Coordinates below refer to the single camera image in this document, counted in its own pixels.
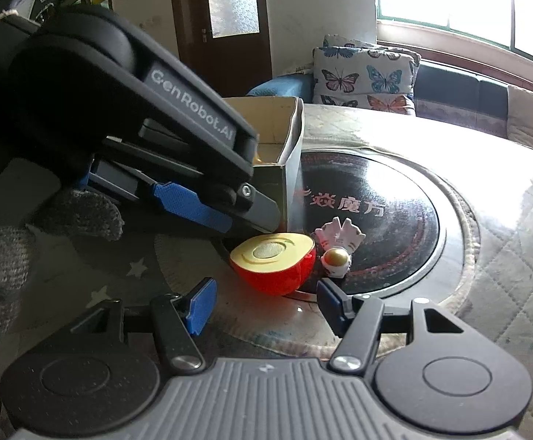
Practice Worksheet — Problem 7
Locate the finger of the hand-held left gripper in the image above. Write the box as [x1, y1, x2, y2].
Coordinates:
[103, 41, 282, 234]
[83, 156, 157, 203]

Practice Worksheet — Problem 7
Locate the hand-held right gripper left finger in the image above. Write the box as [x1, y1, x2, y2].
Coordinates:
[69, 277, 219, 374]

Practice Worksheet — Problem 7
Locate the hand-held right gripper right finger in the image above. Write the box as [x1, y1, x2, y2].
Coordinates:
[316, 279, 469, 374]

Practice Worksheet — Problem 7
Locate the red half apple toy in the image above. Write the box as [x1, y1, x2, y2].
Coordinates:
[229, 233, 317, 297]

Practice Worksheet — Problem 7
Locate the grey cardboard box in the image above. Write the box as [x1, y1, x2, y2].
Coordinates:
[223, 96, 304, 234]

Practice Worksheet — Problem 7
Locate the person's left hand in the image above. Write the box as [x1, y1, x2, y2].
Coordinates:
[0, 188, 125, 367]

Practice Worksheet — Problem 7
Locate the white astronaut figurine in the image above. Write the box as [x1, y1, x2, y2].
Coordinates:
[314, 217, 368, 280]

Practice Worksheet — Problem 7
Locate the dark glass turntable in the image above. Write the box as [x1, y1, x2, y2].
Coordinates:
[220, 146, 480, 305]

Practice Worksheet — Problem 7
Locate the dark wooden door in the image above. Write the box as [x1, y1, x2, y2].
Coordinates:
[168, 0, 274, 97]

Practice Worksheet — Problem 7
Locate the large butterfly print pillow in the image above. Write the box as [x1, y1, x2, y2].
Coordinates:
[312, 47, 416, 115]

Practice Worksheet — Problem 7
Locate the blue sofa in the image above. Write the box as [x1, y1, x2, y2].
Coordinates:
[245, 62, 533, 147]

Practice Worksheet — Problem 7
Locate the window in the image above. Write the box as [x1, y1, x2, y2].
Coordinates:
[374, 0, 533, 69]

